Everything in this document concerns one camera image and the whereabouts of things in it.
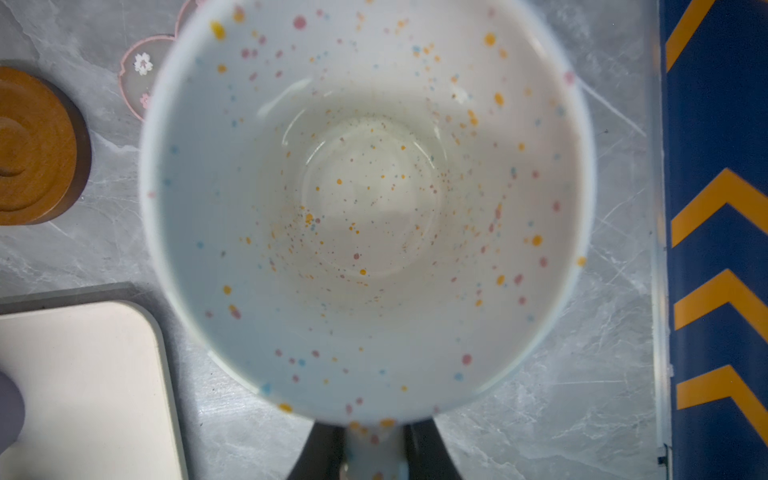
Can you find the brown wooden round coaster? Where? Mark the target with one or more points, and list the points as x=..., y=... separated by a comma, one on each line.
x=46, y=150

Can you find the white mug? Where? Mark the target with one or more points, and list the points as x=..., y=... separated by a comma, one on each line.
x=368, y=212

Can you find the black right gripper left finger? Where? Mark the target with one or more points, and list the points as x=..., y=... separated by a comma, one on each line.
x=322, y=455

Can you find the beige serving tray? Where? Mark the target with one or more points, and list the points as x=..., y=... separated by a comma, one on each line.
x=97, y=392

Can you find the pink flower coaster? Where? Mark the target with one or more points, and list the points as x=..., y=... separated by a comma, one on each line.
x=142, y=62

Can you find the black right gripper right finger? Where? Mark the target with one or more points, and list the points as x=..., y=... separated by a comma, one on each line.
x=426, y=453

